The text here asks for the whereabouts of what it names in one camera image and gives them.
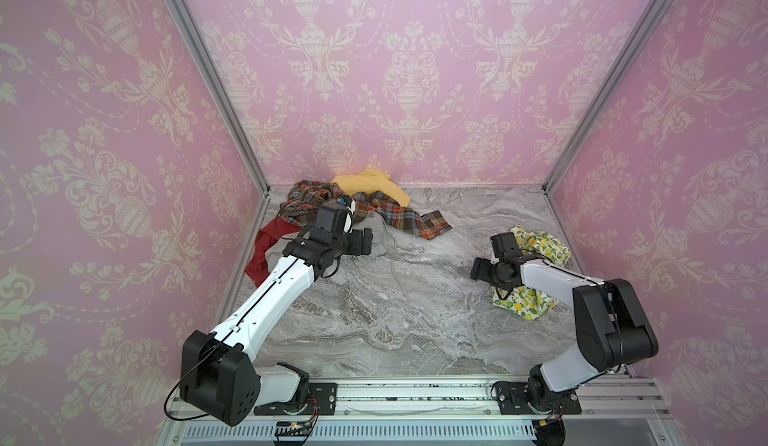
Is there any lemon print white cloth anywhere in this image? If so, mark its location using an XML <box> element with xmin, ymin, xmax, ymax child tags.
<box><xmin>491</xmin><ymin>226</ymin><xmax>572</xmax><ymax>321</ymax></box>

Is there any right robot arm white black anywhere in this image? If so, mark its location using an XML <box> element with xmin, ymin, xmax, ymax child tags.
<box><xmin>470</xmin><ymin>232</ymin><xmax>659</xmax><ymax>415</ymax></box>

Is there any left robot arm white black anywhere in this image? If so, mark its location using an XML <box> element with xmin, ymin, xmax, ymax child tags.
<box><xmin>168</xmin><ymin>195</ymin><xmax>372</xmax><ymax>426</ymax></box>

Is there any plaid red green cloth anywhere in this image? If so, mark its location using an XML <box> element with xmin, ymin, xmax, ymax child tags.
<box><xmin>278</xmin><ymin>180</ymin><xmax>452</xmax><ymax>240</ymax></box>

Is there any yellow cloth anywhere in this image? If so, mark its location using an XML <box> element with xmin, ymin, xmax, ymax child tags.
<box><xmin>332</xmin><ymin>167</ymin><xmax>411</xmax><ymax>207</ymax></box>

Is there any dark red cloth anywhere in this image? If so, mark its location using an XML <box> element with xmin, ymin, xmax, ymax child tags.
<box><xmin>244</xmin><ymin>217</ymin><xmax>300</xmax><ymax>287</ymax></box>

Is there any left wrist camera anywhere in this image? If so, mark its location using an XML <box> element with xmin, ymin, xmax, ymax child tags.
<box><xmin>338</xmin><ymin>195</ymin><xmax>357</xmax><ymax>233</ymax></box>

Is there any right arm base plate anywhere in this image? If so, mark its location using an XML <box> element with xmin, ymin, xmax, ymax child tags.
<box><xmin>490</xmin><ymin>381</ymin><xmax>582</xmax><ymax>416</ymax></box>

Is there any aluminium front rail frame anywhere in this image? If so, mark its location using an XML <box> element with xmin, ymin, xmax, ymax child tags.
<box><xmin>171</xmin><ymin>375</ymin><xmax>672</xmax><ymax>426</ymax></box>

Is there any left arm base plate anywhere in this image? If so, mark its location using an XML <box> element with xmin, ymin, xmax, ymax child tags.
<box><xmin>253</xmin><ymin>381</ymin><xmax>338</xmax><ymax>416</ymax></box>

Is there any left corner aluminium post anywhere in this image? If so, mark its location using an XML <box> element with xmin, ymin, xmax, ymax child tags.
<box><xmin>146</xmin><ymin>0</ymin><xmax>271</xmax><ymax>194</ymax></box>

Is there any corner aluminium post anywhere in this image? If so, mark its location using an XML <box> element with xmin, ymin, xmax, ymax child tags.
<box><xmin>146</xmin><ymin>0</ymin><xmax>271</xmax><ymax>194</ymax></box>
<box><xmin>542</xmin><ymin>0</ymin><xmax>674</xmax><ymax>199</ymax></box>

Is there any vented metal cable tray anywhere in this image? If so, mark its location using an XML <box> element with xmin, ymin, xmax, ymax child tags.
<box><xmin>180</xmin><ymin>417</ymin><xmax>536</xmax><ymax>445</ymax></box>

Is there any right corner aluminium post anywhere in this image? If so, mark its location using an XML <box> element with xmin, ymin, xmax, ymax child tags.
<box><xmin>542</xmin><ymin>0</ymin><xmax>674</xmax><ymax>199</ymax></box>

